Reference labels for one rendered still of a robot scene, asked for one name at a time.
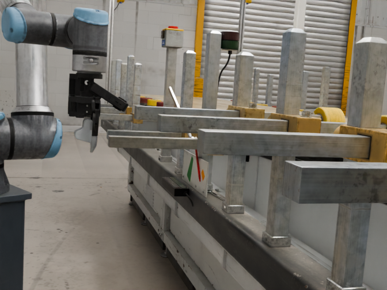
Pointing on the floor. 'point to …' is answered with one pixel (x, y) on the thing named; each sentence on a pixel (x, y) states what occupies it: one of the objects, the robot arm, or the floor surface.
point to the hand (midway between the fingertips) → (94, 147)
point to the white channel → (299, 14)
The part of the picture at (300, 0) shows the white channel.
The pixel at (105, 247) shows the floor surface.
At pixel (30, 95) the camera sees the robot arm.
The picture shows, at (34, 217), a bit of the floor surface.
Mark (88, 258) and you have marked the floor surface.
